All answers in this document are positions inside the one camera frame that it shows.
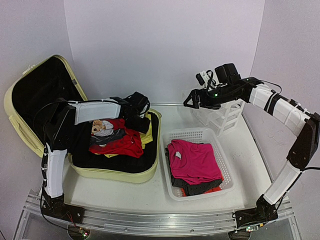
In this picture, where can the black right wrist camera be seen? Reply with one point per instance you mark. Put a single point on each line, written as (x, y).
(227, 74)

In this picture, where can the pale green hard-shell suitcase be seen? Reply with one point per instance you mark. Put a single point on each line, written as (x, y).
(27, 103)

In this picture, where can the orange garment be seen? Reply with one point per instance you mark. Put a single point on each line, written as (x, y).
(215, 189)

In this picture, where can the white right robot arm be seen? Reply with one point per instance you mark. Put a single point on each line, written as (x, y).
(298, 150)

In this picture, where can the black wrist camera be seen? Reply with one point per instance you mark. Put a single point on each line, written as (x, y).
(227, 74)
(138, 101)

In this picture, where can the black garment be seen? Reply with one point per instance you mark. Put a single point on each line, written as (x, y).
(191, 190)

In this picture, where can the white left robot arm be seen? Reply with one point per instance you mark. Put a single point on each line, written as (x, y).
(59, 130)

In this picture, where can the white perforated plastic basket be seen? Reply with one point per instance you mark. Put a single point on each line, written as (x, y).
(198, 135)

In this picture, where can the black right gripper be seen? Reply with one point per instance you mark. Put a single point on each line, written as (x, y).
(200, 99)

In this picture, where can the white plastic drawer organizer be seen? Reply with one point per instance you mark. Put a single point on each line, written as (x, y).
(222, 120)

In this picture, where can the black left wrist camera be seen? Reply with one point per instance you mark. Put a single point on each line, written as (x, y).
(138, 101)

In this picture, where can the white printed garment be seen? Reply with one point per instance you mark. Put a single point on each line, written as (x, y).
(103, 132)

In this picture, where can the red folded garment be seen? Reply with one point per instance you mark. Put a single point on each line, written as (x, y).
(129, 145)

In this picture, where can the magenta garment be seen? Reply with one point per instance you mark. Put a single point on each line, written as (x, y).
(194, 163)

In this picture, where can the yellow folded garment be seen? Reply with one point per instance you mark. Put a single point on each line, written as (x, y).
(144, 137)

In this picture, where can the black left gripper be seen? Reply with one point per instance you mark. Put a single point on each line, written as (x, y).
(143, 128)

